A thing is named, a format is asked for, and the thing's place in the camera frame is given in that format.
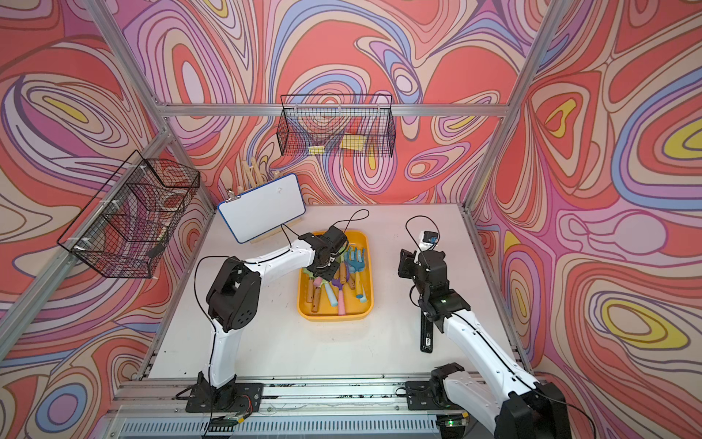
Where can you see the yellow sponge in basket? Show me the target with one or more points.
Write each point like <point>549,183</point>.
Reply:
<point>353,142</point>

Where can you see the purple fork pink handle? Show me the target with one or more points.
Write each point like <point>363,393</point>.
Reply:
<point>341,305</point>

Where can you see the yellow plastic storage tray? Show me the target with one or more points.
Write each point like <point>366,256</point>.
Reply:
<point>350,293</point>

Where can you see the black stapler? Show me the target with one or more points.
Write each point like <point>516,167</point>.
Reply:
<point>426,333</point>

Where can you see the teal rake yellow handle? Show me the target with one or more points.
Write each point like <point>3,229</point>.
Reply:
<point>356,261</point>

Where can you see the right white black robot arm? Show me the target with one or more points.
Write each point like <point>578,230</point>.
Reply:
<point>509,402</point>

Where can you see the blue framed whiteboard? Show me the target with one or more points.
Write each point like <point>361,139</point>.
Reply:
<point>256,212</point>

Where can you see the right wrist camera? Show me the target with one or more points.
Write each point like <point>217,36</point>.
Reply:
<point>429,240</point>

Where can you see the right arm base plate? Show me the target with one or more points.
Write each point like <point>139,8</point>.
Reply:
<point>427,395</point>

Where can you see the black wire basket wall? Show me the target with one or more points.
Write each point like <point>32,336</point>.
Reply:
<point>124,230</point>
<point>316,119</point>

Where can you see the black wire basket back wall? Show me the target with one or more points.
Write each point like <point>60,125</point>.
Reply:
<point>316,119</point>

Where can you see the light green fork wooden handle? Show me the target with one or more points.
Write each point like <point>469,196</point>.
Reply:
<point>310,286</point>

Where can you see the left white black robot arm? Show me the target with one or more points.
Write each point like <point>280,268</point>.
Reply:
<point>234,295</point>

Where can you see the wooden easel stand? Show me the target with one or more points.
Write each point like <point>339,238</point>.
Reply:
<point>245,176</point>

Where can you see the black wire basket left wall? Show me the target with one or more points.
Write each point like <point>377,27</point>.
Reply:
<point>124,230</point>

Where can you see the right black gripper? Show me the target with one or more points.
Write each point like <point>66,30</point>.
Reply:
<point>407,260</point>

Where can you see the green fork blue handle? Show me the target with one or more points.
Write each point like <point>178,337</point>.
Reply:
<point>323,288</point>

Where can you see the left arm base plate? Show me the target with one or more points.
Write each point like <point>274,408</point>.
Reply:
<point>231,398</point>

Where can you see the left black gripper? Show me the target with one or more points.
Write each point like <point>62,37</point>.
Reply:
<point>331,274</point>

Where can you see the green circuit board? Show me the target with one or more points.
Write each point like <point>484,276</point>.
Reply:
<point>224,422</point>

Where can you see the green rake wooden handle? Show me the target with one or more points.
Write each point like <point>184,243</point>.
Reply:
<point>343,276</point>

